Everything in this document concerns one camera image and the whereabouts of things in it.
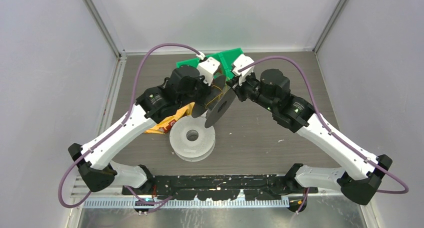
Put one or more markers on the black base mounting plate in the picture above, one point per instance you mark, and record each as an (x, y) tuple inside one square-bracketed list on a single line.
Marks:
[(220, 187)]

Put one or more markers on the green three-compartment bin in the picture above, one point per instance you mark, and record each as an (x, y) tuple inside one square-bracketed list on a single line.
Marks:
[(226, 59)]

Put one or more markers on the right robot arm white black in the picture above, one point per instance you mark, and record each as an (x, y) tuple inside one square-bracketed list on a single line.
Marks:
[(360, 173)]

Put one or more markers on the white slotted cable duct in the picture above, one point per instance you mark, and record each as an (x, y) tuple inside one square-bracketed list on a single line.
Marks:
[(134, 203)]

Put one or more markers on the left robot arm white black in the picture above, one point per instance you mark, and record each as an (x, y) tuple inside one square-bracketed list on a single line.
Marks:
[(94, 159)]

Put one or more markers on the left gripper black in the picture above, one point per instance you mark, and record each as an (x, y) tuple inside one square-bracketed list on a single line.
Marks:
[(207, 89)]

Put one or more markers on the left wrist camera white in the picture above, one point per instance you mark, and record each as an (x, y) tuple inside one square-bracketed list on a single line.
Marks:
[(207, 67)]

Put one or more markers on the dark grey cable spool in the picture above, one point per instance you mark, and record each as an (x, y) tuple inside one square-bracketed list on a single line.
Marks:
[(214, 105)]

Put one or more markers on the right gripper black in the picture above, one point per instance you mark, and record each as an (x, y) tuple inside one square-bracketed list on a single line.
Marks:
[(239, 88)]

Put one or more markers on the white plastic cable spool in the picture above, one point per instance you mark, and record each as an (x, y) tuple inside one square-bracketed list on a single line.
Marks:
[(190, 140)]

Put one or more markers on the yellow snack bag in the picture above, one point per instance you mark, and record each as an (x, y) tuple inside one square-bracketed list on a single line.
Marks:
[(165, 126)]

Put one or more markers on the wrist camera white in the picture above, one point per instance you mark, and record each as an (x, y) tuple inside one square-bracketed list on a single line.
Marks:
[(207, 67), (239, 68)]

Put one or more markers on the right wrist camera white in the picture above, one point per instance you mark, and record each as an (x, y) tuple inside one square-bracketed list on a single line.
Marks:
[(239, 68)]

